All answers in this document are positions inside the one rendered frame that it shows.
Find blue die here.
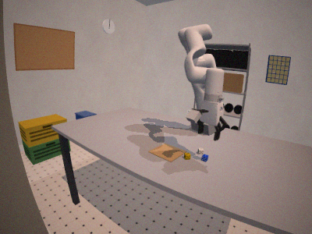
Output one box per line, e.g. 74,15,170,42
201,154,208,161

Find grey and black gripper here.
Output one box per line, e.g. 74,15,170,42
197,100,228,141

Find yellow die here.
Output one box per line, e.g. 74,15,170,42
184,153,191,160

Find white die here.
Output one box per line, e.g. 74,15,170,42
197,148,204,154

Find orange mat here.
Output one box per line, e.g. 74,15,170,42
148,144,186,162

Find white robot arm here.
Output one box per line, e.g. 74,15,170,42
178,24,224,123

